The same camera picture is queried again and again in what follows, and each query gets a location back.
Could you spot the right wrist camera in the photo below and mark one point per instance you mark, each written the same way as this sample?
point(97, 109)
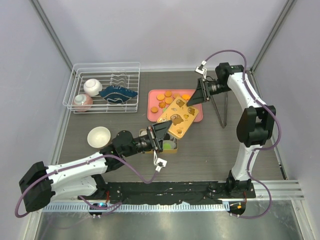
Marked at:
point(201, 69)

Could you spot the gold cookie tin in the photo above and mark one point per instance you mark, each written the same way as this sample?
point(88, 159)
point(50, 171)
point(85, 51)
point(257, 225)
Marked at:
point(168, 136)

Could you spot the orange scalloped cookie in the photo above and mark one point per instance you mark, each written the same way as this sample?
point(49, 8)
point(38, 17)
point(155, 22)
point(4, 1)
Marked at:
point(186, 97)

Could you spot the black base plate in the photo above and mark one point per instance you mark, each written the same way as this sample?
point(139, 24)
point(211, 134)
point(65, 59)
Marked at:
point(170, 193)

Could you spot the orange cookie upper left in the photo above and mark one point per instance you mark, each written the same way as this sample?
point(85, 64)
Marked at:
point(160, 97)

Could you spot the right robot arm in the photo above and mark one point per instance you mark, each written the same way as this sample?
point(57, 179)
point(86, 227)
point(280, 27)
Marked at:
point(255, 126)

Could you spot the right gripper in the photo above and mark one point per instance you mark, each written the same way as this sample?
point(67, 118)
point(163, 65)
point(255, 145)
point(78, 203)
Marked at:
point(201, 94)

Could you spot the orange swirl cookie left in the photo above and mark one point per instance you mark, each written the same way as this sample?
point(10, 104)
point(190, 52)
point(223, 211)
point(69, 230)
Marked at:
point(162, 104)

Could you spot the orange round cookie left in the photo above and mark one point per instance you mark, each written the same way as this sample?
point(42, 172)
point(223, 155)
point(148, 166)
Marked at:
point(154, 109)

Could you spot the pink tray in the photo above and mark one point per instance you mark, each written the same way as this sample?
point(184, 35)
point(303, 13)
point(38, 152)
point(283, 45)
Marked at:
point(154, 102)

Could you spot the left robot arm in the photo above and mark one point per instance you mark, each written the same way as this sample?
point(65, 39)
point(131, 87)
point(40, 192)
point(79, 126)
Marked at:
point(83, 178)

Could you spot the white bowl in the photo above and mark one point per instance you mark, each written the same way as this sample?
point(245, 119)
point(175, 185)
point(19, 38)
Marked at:
point(99, 137)

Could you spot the orange round cookie top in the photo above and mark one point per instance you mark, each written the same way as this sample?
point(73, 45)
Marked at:
point(168, 94)

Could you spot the orange round cookie middle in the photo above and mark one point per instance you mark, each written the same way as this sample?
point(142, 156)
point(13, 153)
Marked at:
point(168, 100)

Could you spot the orange round cookie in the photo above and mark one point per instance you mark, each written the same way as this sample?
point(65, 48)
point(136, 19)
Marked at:
point(168, 94)
point(168, 100)
point(154, 109)

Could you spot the silver tin lid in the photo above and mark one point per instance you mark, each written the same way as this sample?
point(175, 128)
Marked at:
point(181, 115)

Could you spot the blue patterned plate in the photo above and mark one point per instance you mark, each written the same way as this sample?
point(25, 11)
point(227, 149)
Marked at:
point(115, 94)

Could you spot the pink cup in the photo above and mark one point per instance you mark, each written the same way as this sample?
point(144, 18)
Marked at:
point(82, 102)

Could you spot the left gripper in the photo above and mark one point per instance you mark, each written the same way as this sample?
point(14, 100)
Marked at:
point(160, 129)

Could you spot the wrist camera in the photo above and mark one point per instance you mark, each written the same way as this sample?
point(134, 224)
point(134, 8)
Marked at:
point(201, 69)
point(158, 162)

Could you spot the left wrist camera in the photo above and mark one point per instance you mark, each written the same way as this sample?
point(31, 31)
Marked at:
point(158, 162)

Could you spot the white wire dish rack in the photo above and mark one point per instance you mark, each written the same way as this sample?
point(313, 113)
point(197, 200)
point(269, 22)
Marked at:
point(124, 74)

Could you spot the green round cookie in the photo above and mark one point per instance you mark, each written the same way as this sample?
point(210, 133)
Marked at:
point(169, 145)

